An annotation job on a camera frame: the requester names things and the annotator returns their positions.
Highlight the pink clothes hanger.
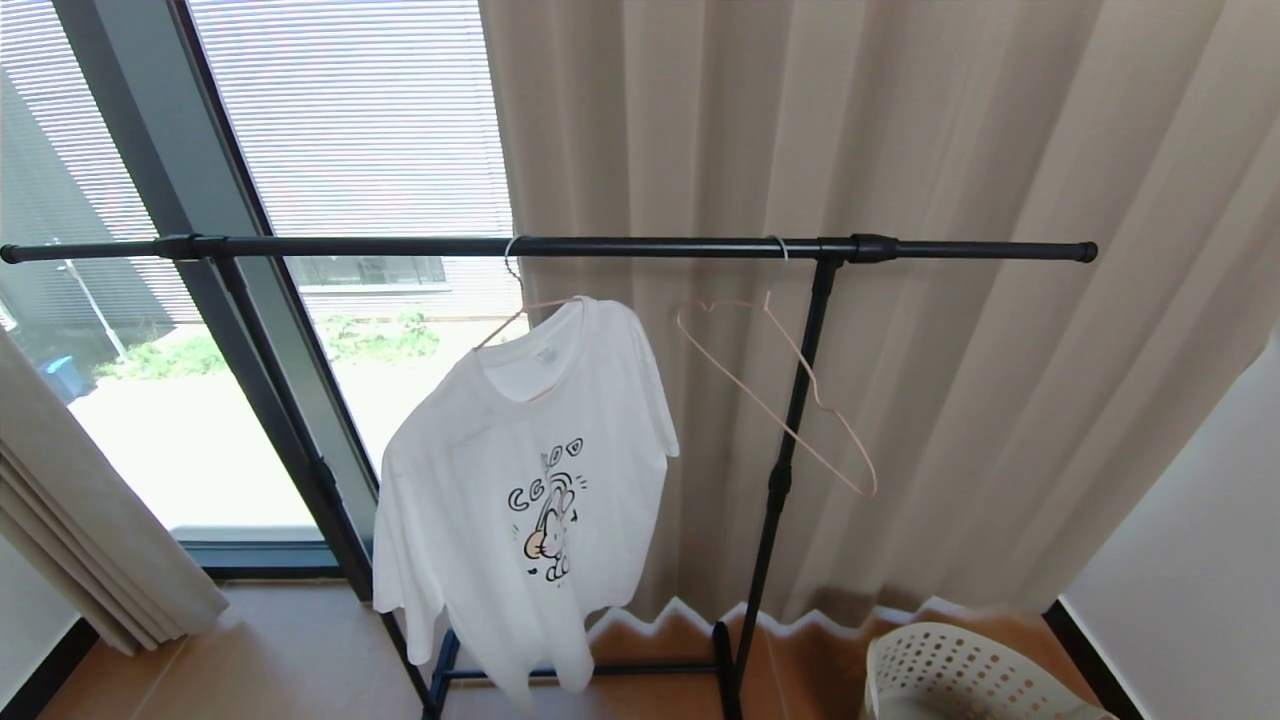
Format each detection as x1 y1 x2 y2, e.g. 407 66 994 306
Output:
472 237 593 353
675 237 881 501

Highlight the beige curtain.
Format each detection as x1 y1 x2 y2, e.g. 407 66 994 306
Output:
478 0 1280 641

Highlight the white printed T-shirt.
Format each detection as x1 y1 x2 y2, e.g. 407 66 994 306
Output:
372 297 683 708

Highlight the black clothes rack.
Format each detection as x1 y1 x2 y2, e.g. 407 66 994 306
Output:
0 233 1099 720

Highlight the white laundry basket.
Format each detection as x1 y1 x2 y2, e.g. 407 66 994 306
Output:
863 620 1123 720

